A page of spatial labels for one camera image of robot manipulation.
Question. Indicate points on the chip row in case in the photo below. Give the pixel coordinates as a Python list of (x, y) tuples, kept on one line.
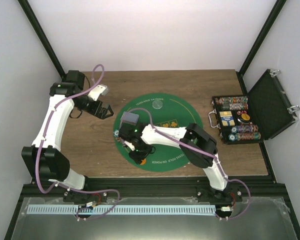
[(249, 128), (231, 100), (248, 136), (234, 106)]

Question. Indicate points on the top chip row in case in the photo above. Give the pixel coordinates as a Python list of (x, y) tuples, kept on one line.
[(231, 100)]

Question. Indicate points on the blue playing card deck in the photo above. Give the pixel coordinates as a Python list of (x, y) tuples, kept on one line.
[(129, 118)]

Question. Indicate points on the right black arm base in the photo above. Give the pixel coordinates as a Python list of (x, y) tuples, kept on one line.
[(208, 194)]

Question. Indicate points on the orange big blind button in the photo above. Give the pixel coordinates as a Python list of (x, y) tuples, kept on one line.
[(143, 162)]

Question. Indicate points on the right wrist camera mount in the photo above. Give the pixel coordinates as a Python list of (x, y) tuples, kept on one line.
[(129, 144)]

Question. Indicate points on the boxed card deck in case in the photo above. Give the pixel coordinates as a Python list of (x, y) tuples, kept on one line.
[(227, 118)]

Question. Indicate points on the light blue slotted cable duct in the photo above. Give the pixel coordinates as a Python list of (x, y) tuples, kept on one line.
[(62, 209)]

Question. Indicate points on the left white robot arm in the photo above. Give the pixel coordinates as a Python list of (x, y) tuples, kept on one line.
[(44, 159)]

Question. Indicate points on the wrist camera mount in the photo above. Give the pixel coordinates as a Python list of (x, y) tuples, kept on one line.
[(99, 90), (129, 144)]

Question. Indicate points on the black poker set case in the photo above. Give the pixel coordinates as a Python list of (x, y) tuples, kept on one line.
[(268, 107)]

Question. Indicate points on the clear dealer button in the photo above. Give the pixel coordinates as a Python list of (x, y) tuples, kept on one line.
[(157, 104)]

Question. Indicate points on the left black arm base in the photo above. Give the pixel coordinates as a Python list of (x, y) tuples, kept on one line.
[(81, 198)]

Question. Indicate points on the stack of poker chips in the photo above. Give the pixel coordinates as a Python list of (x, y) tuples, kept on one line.
[(116, 135)]

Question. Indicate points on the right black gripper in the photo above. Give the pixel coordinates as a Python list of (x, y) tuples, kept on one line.
[(137, 159)]

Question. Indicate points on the black aluminium frame rail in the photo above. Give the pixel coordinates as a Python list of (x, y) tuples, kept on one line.
[(181, 186)]

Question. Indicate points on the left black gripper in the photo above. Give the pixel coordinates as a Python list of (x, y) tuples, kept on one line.
[(101, 114)]

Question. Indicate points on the bottom chip row in case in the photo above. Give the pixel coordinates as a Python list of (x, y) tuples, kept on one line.
[(248, 136)]

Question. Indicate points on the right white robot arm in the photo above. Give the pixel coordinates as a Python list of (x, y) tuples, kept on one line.
[(196, 144)]

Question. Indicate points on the round green poker mat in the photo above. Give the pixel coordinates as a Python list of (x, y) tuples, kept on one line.
[(175, 113)]

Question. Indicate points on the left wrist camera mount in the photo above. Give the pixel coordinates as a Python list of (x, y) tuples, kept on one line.
[(99, 90)]

